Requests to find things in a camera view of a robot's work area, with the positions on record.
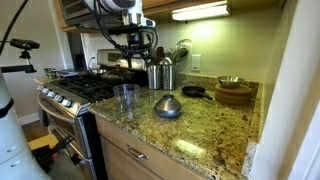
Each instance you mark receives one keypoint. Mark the steel ladle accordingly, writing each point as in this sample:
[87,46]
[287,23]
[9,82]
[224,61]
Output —
[166,61]

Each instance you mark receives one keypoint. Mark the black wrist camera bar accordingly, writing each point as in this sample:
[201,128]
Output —
[123,30]

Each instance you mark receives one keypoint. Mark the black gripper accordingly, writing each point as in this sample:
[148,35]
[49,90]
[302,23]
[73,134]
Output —
[135,43]

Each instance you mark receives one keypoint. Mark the steel range hood microwave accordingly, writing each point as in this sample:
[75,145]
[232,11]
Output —
[80,11]

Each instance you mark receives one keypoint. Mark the small steel bowl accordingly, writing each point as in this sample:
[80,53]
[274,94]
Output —
[230,81]

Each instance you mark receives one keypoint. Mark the clear food processor chamber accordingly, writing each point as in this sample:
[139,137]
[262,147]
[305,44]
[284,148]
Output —
[126,98]

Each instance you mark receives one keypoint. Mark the grey food processor lid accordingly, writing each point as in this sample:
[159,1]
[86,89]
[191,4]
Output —
[168,106]

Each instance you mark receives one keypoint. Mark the wooden base cabinet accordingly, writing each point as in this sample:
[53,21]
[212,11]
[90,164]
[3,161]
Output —
[126,160]

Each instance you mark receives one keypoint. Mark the silver stove knob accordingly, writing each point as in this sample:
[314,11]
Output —
[66,103]
[40,88]
[58,98]
[45,91]
[51,94]

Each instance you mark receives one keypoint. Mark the white rounded machine housing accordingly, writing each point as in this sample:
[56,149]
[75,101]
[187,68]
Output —
[13,140]

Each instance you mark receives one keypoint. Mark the under cabinet light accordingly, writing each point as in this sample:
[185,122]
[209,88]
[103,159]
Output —
[200,11]

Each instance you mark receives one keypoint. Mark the stainless steel gas stove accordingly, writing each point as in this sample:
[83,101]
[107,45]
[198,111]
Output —
[76,96]

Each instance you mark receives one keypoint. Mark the black tripod mount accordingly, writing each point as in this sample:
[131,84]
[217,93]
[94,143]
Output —
[20,68]

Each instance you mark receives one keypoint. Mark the wooden cutting board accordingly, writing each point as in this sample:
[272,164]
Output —
[233,95]

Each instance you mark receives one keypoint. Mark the perforated steel utensil holder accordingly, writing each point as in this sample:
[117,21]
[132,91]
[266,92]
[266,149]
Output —
[169,77]
[154,77]

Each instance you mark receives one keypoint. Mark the steel frying pan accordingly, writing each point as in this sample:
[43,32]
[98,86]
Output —
[116,77]

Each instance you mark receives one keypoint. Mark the yellow flat object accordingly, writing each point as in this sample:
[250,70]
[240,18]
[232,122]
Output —
[43,141]

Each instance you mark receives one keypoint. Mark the small glass jars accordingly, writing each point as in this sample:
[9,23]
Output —
[50,72]

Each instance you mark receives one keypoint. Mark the small black skillet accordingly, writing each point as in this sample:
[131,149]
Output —
[194,91]

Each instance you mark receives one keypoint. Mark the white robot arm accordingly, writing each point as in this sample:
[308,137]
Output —
[113,6]

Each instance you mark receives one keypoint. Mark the dark wooden spatula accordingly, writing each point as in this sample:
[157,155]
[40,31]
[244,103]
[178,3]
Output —
[159,55]

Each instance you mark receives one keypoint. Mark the black camera on tripod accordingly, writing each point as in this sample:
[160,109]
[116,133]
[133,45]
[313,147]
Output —
[25,44]

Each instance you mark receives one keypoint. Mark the white wall outlet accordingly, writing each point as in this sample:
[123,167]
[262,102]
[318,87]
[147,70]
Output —
[195,62]

